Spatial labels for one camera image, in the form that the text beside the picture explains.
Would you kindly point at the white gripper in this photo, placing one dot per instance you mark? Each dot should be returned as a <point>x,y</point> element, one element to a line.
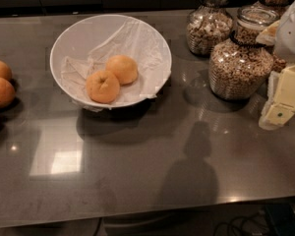
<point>292,33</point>

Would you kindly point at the white bowl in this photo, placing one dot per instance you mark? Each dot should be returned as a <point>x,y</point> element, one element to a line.
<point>85,36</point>

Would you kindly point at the large front cereal jar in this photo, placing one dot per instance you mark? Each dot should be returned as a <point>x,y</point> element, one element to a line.
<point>239,65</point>

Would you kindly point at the left rear cereal jar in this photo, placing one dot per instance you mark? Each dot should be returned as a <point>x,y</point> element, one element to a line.
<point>207,26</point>

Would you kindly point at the white paper towel liner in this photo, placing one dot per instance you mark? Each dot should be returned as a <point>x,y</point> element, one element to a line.
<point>137,46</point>

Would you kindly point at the dark box under table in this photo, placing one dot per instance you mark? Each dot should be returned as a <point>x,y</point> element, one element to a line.
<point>280,219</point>

